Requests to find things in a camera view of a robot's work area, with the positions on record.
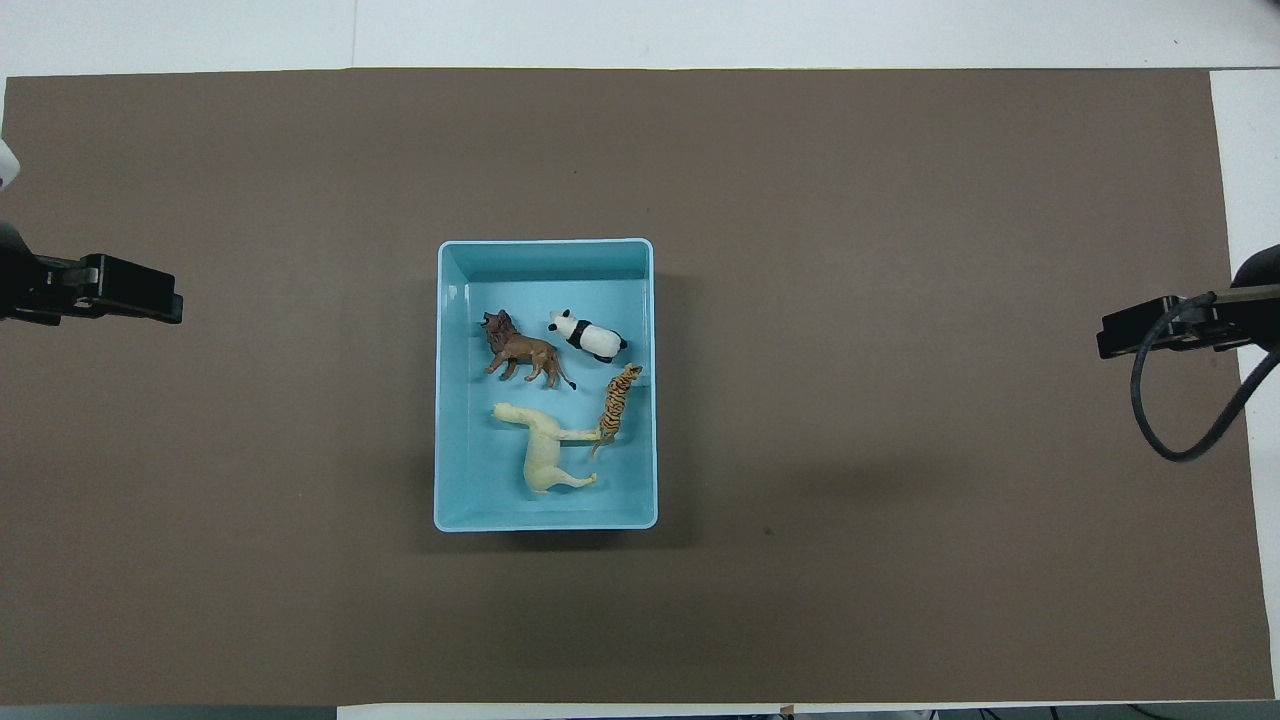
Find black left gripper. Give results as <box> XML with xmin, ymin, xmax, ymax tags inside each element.
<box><xmin>15</xmin><ymin>254</ymin><xmax>185</xmax><ymax>327</ymax></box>

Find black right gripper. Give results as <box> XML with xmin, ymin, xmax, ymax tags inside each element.
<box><xmin>1096</xmin><ymin>289</ymin><xmax>1252</xmax><ymax>360</ymax></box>

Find brown lion toy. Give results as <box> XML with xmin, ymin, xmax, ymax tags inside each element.
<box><xmin>480</xmin><ymin>309</ymin><xmax>578</xmax><ymax>391</ymax></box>

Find cream horse toy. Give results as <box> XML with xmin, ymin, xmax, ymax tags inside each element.
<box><xmin>490</xmin><ymin>401</ymin><xmax>603</xmax><ymax>495</ymax></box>

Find black and white panda toy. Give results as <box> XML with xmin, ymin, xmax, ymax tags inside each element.
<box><xmin>548</xmin><ymin>309</ymin><xmax>629</xmax><ymax>365</ymax></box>

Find orange striped tiger toy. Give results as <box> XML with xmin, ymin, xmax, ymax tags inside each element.
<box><xmin>590</xmin><ymin>363</ymin><xmax>644</xmax><ymax>459</ymax></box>

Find light blue storage box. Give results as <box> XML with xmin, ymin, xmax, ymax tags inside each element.
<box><xmin>433</xmin><ymin>238</ymin><xmax>659</xmax><ymax>533</ymax></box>

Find brown table mat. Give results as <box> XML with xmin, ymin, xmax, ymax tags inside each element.
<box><xmin>0</xmin><ymin>68</ymin><xmax>1273</xmax><ymax>706</ymax></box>

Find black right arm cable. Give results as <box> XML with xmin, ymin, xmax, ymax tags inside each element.
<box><xmin>1130</xmin><ymin>292</ymin><xmax>1280</xmax><ymax>463</ymax></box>

